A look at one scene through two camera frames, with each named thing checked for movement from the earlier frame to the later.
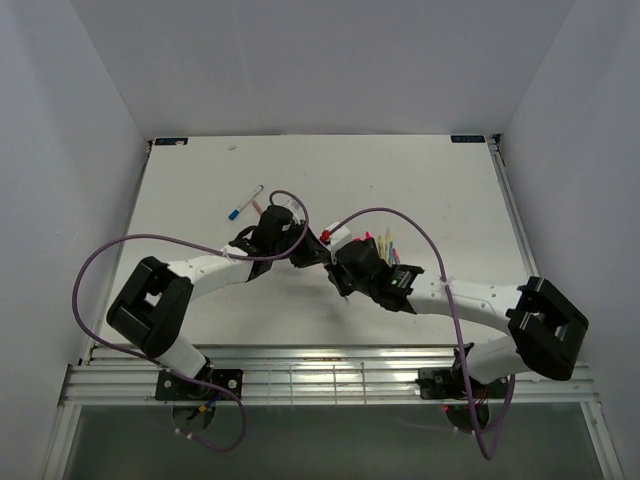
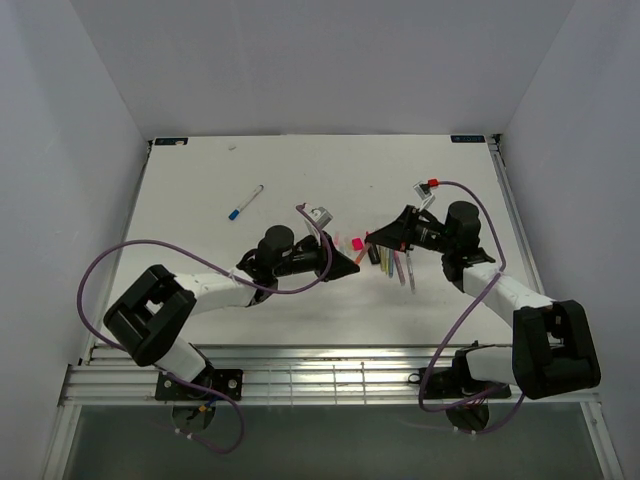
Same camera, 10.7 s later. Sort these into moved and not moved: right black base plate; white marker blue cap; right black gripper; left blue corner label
Moved: right black gripper
Not moved: left blue corner label; right black base plate; white marker blue cap
